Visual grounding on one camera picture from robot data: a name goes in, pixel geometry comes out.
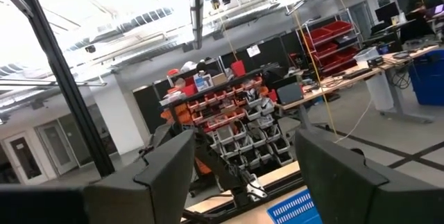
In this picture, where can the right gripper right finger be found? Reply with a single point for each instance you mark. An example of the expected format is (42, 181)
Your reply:
(333, 182)

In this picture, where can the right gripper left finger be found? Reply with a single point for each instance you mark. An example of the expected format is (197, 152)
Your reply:
(163, 189)

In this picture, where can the blue plastic basket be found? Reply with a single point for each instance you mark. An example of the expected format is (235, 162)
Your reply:
(295, 210)

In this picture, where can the white square column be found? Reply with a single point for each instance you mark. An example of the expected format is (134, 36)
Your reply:
(118, 120)

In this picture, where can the grey case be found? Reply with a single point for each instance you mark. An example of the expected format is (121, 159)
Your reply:
(289, 94)

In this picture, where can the wooden work table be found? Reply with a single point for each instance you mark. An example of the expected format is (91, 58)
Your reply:
(347, 78)

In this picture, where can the parts rack small bins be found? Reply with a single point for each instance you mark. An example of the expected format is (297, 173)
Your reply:
(236, 113)

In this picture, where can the white plastic tub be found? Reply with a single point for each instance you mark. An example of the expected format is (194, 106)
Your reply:
(366, 54)

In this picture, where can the blue storage bins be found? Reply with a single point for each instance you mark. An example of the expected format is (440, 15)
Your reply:
(428, 78)

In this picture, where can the white door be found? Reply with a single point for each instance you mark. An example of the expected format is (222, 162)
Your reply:
(24, 158)

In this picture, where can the red container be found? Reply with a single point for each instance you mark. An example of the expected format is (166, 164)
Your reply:
(238, 68)

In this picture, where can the shelf with red bins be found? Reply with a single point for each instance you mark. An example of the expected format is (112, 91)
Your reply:
(329, 40)

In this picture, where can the black monitor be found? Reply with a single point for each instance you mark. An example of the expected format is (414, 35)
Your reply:
(386, 11)

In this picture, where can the white pedestal cabinet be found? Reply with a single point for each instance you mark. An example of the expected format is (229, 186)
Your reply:
(379, 92)

